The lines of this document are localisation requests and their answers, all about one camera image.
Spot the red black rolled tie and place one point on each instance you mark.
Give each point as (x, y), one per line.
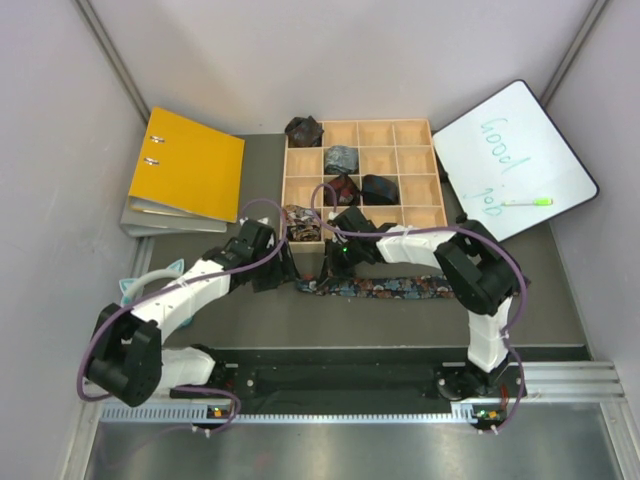
(341, 191)

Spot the navy floral long tie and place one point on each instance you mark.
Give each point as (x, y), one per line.
(403, 288)

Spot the wooden grid organizer box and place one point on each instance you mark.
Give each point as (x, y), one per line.
(398, 150)

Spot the dark maroon rolled tie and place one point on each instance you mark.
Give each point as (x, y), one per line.
(304, 132)

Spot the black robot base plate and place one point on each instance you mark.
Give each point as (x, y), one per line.
(453, 383)

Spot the dark blue rolled tie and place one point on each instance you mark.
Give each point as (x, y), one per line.
(378, 190)

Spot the yellow ring binder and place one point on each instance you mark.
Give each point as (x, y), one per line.
(187, 169)

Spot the grey patterned rolled tie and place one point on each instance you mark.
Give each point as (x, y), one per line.
(340, 159)

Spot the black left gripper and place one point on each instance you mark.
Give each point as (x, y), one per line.
(284, 271)

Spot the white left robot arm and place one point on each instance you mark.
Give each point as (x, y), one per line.
(126, 356)

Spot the small whiteboard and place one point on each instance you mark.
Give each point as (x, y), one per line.
(508, 148)

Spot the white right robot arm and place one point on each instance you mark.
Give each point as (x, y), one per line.
(483, 277)

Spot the green marker pen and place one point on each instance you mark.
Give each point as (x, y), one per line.
(539, 202)

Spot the orange floral rolled tie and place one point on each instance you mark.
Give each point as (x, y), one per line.
(302, 224)

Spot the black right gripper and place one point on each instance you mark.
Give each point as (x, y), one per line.
(332, 268)

